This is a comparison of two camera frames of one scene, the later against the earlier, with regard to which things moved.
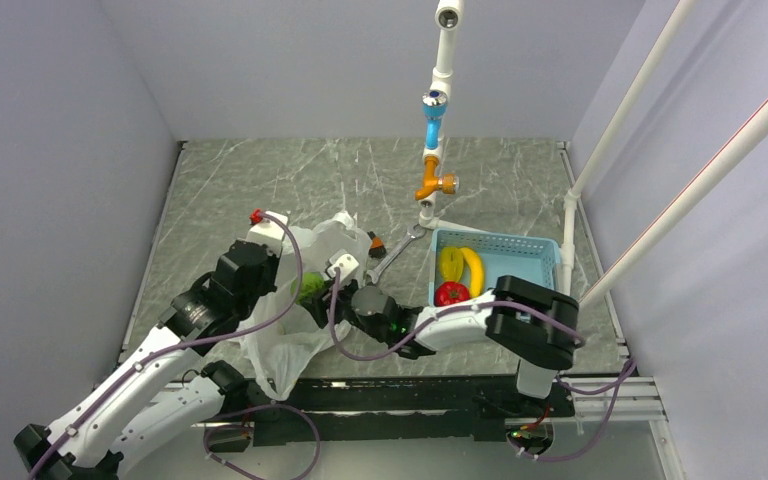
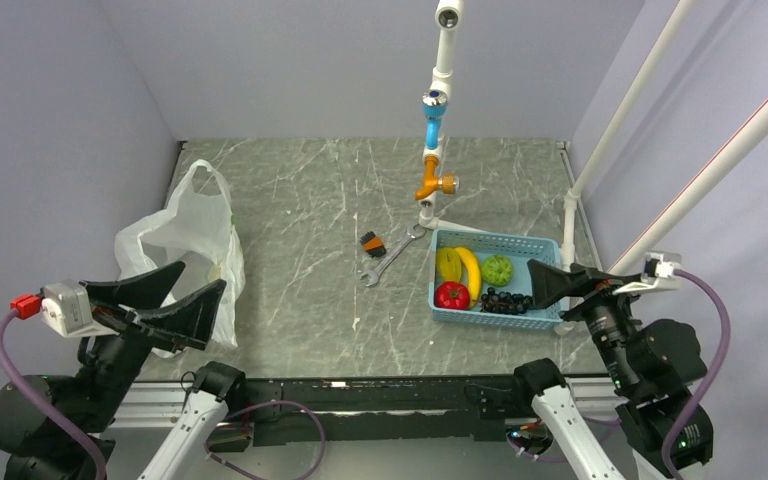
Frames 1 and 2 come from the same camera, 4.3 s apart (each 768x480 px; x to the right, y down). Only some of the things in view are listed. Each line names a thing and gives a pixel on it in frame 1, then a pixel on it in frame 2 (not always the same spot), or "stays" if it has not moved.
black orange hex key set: [377, 247] stays
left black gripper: [273, 262] to [186, 319]
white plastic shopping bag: [288, 335] to [199, 229]
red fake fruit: [450, 292] stays
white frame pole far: [568, 248] stays
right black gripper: [320, 303] to [551, 282]
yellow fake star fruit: [451, 263] stays
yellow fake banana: [476, 271] stays
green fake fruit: [312, 282] to [497, 270]
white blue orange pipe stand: [449, 15] stays
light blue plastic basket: [526, 259] stays
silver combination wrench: [416, 231] stays
